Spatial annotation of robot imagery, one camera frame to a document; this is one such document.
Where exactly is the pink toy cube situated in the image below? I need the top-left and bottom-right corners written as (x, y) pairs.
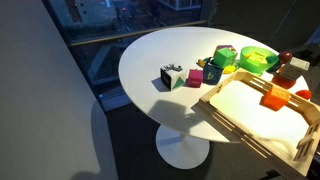
top-left (186, 68), bottom-right (204, 89)

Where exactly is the blue cube with green letter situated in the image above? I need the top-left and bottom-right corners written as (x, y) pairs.
top-left (202, 61), bottom-right (225, 86)

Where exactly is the yellow toy block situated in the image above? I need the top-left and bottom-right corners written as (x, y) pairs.
top-left (247, 51), bottom-right (270, 66)

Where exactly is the white black cube green triangle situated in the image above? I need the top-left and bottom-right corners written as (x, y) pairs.
top-left (159, 63), bottom-right (187, 91)

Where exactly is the small red-orange ball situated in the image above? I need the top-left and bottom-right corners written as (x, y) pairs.
top-left (295, 89), bottom-right (313, 101)

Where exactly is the light wooden slatted box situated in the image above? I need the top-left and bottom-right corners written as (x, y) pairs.
top-left (191, 68), bottom-right (320, 178)

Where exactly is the white table pedestal base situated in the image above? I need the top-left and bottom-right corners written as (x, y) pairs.
top-left (155, 123), bottom-right (211, 170)

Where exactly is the brass window rail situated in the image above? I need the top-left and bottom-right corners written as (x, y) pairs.
top-left (69, 19), bottom-right (208, 47)

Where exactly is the green toy cube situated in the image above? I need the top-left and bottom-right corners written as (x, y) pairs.
top-left (212, 47), bottom-right (239, 69)

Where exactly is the grey white toy block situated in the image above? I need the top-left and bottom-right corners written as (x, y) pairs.
top-left (279, 56), bottom-right (311, 82)

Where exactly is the orange toy block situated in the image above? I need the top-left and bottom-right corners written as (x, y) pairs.
top-left (260, 85), bottom-right (292, 112)

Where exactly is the purple toy cube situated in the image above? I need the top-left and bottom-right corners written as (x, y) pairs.
top-left (214, 44), bottom-right (238, 54)

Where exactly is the green translucent bowl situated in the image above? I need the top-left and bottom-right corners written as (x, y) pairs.
top-left (239, 45), bottom-right (280, 75)

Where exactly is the teal toy block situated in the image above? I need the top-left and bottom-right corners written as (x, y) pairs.
top-left (265, 54), bottom-right (283, 74)

